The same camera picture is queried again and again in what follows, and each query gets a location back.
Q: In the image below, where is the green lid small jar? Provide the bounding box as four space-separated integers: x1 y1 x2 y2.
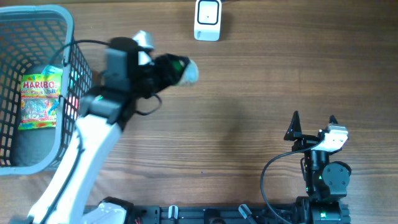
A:
174 60 199 86

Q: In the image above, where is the black right camera cable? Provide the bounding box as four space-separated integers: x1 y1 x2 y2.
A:
260 139 326 224

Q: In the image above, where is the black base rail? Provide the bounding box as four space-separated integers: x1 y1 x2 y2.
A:
83 196 312 224

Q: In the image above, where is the Haribo gummy candy bag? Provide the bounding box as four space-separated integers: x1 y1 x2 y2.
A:
18 73 62 130

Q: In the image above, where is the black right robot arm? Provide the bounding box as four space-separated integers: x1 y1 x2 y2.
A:
284 111 352 223

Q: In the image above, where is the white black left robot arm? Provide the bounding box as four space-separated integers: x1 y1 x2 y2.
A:
25 37 199 223

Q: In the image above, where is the white barcode scanner box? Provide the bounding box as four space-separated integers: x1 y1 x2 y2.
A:
194 0 222 42

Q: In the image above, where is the teal tissue packet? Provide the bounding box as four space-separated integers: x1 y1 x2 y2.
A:
41 65 63 75

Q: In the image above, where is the grey plastic lattice basket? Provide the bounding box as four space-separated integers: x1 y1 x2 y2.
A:
1 5 93 176

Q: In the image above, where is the red white snack packet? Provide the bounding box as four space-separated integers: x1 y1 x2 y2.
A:
65 96 79 119

